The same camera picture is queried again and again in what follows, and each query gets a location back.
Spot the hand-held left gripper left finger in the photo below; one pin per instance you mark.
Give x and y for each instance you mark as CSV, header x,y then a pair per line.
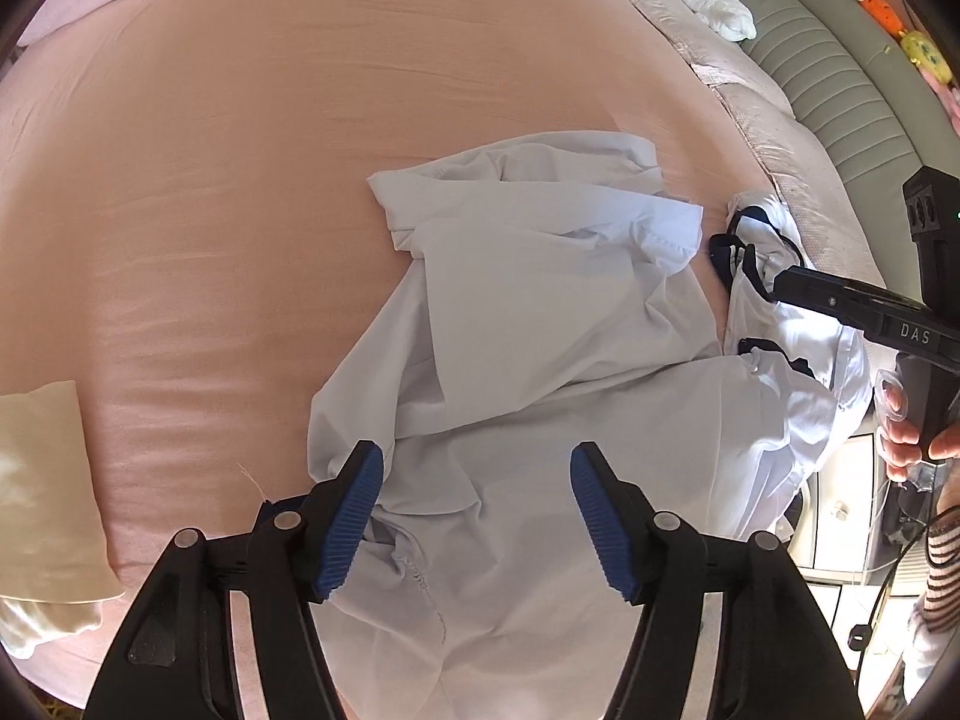
x,y
352,517

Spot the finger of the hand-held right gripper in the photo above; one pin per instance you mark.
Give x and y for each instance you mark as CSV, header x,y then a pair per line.
x,y
817,292

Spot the white shirt with navy trim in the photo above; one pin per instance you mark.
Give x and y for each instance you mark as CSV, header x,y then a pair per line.
x,y
825,390

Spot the yellow sponge plush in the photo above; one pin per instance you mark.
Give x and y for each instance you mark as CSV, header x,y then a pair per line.
x,y
926,58

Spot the person's right forearm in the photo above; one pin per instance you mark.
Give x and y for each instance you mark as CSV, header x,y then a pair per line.
x,y
941,562

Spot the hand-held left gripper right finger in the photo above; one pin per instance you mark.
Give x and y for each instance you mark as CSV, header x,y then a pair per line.
x,y
600,525

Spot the person's right hand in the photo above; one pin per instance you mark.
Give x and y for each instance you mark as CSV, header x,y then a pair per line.
x,y
900,442

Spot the bed with pink sheet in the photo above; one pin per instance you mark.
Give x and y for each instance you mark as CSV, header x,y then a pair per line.
x,y
225,165

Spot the white nightstand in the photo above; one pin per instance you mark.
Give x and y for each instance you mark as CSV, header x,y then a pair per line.
x,y
847,480

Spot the grey padded headboard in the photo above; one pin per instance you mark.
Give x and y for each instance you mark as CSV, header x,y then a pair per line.
x,y
825,67

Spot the white collared shirt navy cuffs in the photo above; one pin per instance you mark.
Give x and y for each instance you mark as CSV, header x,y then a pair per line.
x,y
540,315

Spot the small orange carrot plush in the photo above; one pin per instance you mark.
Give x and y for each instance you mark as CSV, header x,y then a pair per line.
x,y
881,13

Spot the white plush toy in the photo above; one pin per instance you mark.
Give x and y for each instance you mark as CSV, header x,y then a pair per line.
x,y
712,7

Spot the pink plush toy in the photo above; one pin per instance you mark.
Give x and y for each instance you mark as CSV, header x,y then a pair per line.
x,y
949,101

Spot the cream folded cloth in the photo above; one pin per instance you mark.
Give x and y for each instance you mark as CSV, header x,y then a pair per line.
x,y
45,502

